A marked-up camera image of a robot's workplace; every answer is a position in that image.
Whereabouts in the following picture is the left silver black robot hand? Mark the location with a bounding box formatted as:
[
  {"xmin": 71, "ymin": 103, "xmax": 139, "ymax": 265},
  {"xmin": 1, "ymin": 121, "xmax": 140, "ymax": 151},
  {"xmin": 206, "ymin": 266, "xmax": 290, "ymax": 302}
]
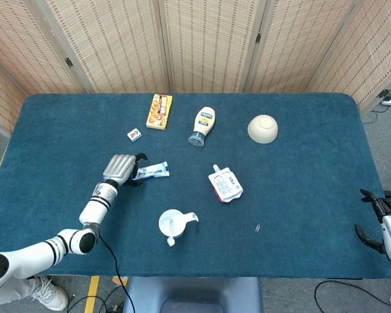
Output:
[{"xmin": 102, "ymin": 152, "xmax": 149, "ymax": 187}]

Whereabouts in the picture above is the white blue toothpaste tube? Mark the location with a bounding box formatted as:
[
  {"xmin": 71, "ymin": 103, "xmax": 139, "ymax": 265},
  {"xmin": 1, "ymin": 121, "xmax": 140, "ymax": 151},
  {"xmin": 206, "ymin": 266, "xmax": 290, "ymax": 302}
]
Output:
[{"xmin": 130, "ymin": 160, "xmax": 170, "ymax": 181}]

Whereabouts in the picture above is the white toothbrush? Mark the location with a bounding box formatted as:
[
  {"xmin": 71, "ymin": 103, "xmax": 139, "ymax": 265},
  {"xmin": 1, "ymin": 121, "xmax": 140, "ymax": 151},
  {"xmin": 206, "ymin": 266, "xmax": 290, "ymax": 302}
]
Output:
[{"xmin": 166, "ymin": 218, "xmax": 177, "ymax": 247}]

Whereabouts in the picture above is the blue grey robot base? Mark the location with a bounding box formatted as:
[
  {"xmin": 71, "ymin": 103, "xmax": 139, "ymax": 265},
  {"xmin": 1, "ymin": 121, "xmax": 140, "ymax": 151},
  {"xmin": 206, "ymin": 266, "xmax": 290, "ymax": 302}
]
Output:
[{"xmin": 123, "ymin": 276, "xmax": 264, "ymax": 313}]

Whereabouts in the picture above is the white mahjong tile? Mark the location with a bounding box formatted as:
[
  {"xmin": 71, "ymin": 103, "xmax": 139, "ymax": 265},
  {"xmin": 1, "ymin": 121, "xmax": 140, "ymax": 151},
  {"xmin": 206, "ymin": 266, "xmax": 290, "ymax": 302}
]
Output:
[{"xmin": 126, "ymin": 127, "xmax": 143, "ymax": 143}]

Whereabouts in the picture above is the yellow curry box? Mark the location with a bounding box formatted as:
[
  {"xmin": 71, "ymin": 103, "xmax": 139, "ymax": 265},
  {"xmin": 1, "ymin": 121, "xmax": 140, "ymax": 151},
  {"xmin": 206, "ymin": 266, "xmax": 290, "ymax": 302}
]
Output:
[{"xmin": 145, "ymin": 93, "xmax": 174, "ymax": 130}]

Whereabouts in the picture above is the mayonnaise squeeze bottle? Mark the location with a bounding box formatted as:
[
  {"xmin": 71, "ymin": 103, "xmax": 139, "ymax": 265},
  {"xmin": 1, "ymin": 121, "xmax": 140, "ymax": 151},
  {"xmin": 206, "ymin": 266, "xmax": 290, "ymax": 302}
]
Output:
[{"xmin": 188, "ymin": 106, "xmax": 216, "ymax": 147}]

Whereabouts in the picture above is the white spout pouch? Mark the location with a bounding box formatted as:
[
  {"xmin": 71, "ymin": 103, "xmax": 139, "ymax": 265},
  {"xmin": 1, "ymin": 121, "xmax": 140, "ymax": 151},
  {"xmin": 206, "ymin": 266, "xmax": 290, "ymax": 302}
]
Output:
[{"xmin": 208, "ymin": 164, "xmax": 244, "ymax": 203}]

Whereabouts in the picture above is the blue tablecloth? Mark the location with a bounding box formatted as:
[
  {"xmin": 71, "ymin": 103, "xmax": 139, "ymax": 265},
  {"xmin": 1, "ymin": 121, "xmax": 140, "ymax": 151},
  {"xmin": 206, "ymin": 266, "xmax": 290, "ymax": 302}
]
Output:
[{"xmin": 0, "ymin": 93, "xmax": 391, "ymax": 280}]

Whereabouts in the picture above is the yellow floor tape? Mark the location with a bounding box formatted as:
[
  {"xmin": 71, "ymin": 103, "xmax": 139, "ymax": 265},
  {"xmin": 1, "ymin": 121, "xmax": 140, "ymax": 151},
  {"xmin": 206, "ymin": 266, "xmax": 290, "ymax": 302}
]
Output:
[{"xmin": 84, "ymin": 275, "xmax": 100, "ymax": 313}]

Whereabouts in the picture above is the white sneaker with laces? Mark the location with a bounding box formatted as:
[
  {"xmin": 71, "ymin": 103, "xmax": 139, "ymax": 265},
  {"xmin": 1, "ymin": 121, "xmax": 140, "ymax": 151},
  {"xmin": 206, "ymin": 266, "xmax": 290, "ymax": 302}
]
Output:
[{"xmin": 32, "ymin": 276, "xmax": 69, "ymax": 312}]

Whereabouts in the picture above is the beige upturned bowl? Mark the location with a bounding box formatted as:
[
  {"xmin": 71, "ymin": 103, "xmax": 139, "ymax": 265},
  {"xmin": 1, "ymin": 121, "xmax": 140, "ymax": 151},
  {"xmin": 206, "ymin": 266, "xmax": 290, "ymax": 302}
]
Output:
[{"xmin": 247, "ymin": 113, "xmax": 279, "ymax": 144}]

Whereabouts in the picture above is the bamboo folding screen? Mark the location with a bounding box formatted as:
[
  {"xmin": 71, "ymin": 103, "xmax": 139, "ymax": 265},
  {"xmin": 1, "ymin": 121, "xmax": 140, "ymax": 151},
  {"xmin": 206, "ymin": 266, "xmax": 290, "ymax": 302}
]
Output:
[{"xmin": 0, "ymin": 0, "xmax": 391, "ymax": 133}]

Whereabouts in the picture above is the white trouser leg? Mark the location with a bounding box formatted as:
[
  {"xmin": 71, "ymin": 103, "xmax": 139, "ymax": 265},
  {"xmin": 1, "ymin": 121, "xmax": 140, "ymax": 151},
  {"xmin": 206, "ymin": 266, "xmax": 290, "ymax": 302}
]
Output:
[{"xmin": 0, "ymin": 276, "xmax": 36, "ymax": 306}]

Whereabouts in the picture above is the black floor cable loop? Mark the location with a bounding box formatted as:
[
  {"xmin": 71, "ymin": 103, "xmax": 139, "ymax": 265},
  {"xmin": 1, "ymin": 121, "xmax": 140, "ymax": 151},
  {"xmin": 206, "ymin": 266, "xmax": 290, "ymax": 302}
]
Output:
[{"xmin": 314, "ymin": 279, "xmax": 391, "ymax": 313}]

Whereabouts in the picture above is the white cup with handle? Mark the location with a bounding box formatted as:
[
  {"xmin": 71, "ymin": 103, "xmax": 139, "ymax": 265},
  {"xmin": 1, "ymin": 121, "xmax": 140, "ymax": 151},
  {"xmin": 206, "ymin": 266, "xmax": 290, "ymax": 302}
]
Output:
[{"xmin": 158, "ymin": 209, "xmax": 199, "ymax": 239}]

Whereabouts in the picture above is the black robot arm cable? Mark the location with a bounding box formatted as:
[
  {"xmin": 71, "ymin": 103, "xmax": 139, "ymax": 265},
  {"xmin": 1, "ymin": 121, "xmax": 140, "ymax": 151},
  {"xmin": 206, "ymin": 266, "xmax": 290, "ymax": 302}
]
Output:
[{"xmin": 97, "ymin": 233, "xmax": 134, "ymax": 313}]

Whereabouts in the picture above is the thin black power cable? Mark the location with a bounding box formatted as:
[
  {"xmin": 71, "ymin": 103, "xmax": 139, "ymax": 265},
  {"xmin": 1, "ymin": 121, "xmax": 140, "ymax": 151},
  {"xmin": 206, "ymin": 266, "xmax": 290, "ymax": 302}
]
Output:
[{"xmin": 361, "ymin": 103, "xmax": 389, "ymax": 125}]

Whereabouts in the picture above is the black floor cables bundle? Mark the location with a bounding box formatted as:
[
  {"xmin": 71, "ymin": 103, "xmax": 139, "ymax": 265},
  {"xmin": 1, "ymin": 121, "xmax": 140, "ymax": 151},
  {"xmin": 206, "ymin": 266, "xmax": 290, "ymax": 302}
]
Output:
[{"xmin": 66, "ymin": 286, "xmax": 128, "ymax": 313}]

